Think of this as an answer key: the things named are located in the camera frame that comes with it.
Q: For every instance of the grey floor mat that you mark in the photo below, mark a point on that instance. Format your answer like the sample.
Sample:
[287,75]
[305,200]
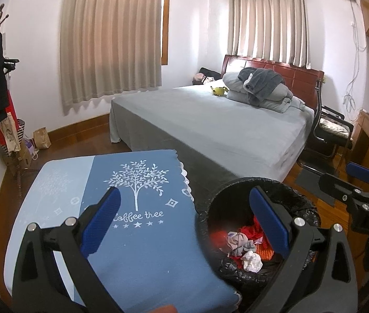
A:
[314,186]

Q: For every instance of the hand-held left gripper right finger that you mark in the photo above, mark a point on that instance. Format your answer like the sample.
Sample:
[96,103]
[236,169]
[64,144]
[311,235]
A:
[269,221]

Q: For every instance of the blue tree print tablecloth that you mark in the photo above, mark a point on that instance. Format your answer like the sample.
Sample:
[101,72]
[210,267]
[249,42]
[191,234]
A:
[138,234]

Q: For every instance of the wooden window frame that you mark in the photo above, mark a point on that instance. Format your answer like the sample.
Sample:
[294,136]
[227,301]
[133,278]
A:
[165,22]

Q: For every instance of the beige tote bag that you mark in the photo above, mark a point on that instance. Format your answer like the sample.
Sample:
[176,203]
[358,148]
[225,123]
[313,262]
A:
[11,135]

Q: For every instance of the trash bin with black liner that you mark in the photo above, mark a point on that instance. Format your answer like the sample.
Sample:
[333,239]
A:
[213,208]

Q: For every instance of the narrow beige curtain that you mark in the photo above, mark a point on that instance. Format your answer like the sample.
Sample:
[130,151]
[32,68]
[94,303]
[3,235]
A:
[269,26]

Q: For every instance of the wide beige curtain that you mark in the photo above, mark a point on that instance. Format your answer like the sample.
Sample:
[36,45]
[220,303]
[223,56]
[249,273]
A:
[109,39]

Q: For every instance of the red bag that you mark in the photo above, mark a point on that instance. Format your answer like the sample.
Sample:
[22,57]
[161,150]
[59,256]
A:
[10,107]

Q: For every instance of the orange knitted cloth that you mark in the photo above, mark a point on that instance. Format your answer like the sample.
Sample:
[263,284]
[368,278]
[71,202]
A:
[264,253]

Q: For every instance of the red wooden headboard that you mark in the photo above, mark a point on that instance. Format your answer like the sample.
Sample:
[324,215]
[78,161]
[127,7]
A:
[301,78]

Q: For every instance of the folded light grey duvet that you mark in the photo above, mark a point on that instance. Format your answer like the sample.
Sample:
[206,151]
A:
[282,106]

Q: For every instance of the brown paper bag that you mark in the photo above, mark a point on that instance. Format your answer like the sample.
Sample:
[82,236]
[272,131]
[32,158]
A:
[42,138]

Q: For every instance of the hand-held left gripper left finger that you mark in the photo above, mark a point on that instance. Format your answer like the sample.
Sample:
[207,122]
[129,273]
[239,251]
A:
[101,221]

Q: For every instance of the patterned chair cushion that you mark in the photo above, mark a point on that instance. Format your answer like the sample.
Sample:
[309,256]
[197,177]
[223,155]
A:
[334,126]

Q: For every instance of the black metal chair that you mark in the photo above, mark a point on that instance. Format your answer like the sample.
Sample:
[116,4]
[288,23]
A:
[327,143]

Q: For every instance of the black bag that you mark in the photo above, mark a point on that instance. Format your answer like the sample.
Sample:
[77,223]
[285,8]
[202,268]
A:
[210,73]

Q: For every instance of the pink soft toy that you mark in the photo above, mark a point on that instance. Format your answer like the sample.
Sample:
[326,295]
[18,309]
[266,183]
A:
[199,79]

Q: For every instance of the striped bag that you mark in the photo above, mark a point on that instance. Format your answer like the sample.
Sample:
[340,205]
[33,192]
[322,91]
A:
[22,132]

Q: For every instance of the cardboard box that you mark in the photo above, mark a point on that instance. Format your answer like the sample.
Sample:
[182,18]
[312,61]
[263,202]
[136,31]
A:
[26,160]

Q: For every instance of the bed with grey sheet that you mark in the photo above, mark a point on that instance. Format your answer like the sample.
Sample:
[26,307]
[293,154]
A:
[210,127]

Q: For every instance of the dark grey blanket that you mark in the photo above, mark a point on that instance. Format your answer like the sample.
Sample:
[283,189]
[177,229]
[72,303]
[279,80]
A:
[262,80]

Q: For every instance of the grey sock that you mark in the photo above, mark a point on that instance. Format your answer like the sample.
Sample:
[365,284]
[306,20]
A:
[236,244]

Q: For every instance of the white tissue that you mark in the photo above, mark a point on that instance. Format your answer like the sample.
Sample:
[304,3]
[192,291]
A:
[251,260]

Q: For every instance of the yellow plush toy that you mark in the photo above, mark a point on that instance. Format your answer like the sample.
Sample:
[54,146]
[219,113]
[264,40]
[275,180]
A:
[218,90]

